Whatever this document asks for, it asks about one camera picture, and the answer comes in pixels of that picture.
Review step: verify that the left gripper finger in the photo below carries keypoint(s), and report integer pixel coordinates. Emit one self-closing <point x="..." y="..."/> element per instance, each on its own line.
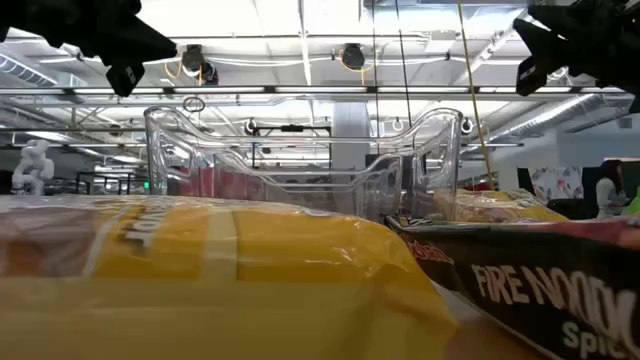
<point x="150" y="37"/>
<point x="145" y="56"/>

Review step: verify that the black office chair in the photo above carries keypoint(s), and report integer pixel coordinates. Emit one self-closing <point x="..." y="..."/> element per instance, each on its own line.
<point x="567" y="209"/>

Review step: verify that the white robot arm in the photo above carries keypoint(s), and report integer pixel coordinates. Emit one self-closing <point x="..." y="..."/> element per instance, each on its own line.
<point x="32" y="170"/>

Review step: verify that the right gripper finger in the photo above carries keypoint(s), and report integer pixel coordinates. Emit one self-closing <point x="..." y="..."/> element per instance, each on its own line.
<point x="532" y="19"/>
<point x="535" y="42"/>

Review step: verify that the red noodle packet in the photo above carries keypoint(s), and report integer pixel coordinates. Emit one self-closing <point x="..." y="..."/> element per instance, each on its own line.
<point x="200" y="182"/>

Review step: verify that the yellow Maruchan chicken ramen pack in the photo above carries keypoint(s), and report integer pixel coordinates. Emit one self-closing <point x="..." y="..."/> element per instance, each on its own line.
<point x="500" y="207"/>
<point x="250" y="275"/>

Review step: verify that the black Maruchan fire noodle pack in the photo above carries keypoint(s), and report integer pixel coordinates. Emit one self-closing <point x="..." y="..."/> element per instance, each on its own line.
<point x="525" y="280"/>

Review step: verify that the floral patterned cloth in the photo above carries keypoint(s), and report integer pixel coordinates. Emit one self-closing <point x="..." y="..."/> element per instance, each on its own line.
<point x="555" y="182"/>

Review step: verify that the bright green object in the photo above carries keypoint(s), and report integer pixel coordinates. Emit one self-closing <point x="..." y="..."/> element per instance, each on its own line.
<point x="632" y="205"/>

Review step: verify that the white building pillar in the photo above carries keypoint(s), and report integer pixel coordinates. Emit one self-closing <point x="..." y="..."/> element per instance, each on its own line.
<point x="350" y="135"/>

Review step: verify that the person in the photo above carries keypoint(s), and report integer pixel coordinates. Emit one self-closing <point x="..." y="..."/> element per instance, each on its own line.
<point x="607" y="195"/>

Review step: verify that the silver ceiling duct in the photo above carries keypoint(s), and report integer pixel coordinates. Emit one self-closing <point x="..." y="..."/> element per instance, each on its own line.
<point x="550" y="117"/>
<point x="30" y="72"/>

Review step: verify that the long ceiling light rail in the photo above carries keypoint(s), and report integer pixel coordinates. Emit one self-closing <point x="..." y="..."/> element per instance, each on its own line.
<point x="320" y="90"/>

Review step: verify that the clear plastic bin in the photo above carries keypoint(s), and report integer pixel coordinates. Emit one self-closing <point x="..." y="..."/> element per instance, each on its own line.
<point x="310" y="187"/>
<point x="155" y="165"/>

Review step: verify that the red storage rack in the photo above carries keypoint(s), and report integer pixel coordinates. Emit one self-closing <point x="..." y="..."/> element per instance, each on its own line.
<point x="480" y="186"/>

